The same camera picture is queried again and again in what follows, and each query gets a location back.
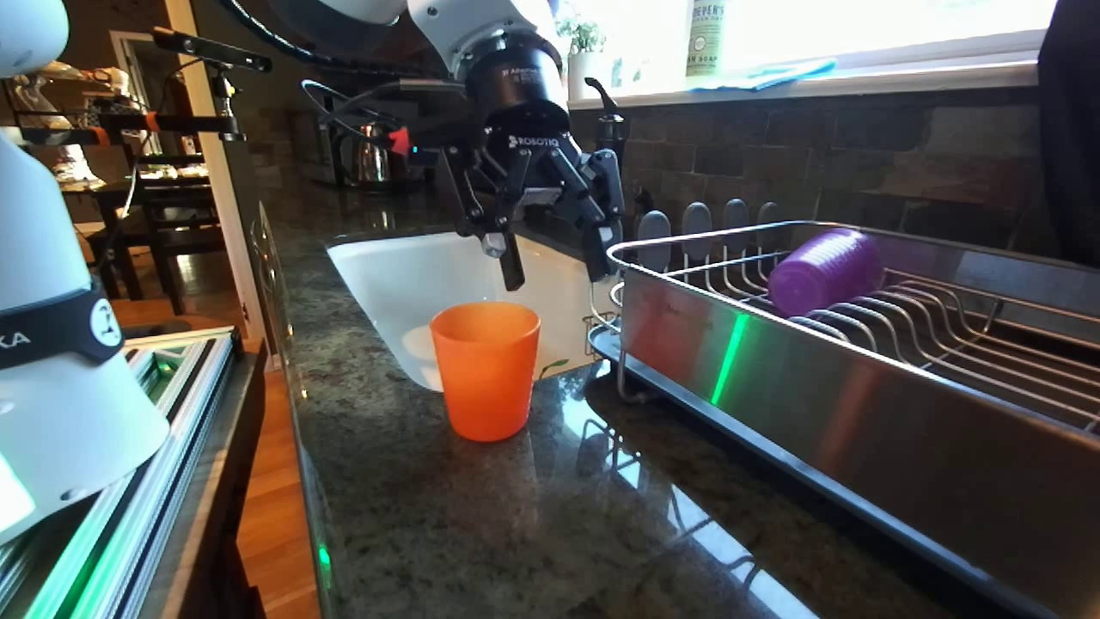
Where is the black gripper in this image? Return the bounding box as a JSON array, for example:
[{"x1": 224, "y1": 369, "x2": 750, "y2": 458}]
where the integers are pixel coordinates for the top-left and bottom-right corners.
[{"x1": 461, "y1": 122, "x2": 629, "y2": 296}]

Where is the orange plastic cup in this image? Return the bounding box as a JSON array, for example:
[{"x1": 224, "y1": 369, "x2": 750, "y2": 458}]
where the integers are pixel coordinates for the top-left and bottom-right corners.
[{"x1": 431, "y1": 299, "x2": 542, "y2": 447}]

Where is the purple plastic cup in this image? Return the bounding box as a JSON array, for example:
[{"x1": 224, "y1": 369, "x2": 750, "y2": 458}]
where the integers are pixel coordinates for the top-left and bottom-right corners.
[{"x1": 766, "y1": 222, "x2": 886, "y2": 318}]

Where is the white vase with plant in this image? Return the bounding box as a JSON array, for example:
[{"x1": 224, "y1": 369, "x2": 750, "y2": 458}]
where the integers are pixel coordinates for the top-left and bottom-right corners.
[{"x1": 562, "y1": 12, "x2": 602, "y2": 113}]

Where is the metal kettle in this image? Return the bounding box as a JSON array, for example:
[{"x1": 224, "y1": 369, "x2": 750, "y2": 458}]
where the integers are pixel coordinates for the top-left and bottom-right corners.
[{"x1": 336, "y1": 113, "x2": 435, "y2": 191}]

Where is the teal flat object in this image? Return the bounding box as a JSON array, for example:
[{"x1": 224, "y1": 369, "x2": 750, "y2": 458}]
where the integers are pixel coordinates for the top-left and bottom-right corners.
[{"x1": 692, "y1": 53, "x2": 841, "y2": 96}]

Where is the dark wooden dining furniture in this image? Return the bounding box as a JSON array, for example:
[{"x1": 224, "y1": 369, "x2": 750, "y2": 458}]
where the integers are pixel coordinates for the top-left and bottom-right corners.
[{"x1": 67, "y1": 66, "x2": 233, "y2": 318}]

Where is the person in dark clothing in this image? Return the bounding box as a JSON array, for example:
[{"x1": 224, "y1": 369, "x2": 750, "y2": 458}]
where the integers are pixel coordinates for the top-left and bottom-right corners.
[{"x1": 1036, "y1": 0, "x2": 1100, "y2": 270}]

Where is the grey plastic cup holder rail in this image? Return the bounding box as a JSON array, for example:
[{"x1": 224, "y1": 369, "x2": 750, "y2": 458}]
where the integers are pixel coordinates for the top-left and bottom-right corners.
[{"x1": 629, "y1": 197, "x2": 786, "y2": 247}]

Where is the metal wire rack insert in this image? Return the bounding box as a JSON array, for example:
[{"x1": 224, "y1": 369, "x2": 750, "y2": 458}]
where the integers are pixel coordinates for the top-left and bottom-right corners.
[{"x1": 621, "y1": 235, "x2": 1100, "y2": 434}]

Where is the aluminium frame robot cart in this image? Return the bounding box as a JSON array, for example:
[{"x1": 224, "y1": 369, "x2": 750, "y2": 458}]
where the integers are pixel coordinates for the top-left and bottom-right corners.
[{"x1": 0, "y1": 323, "x2": 267, "y2": 619}]

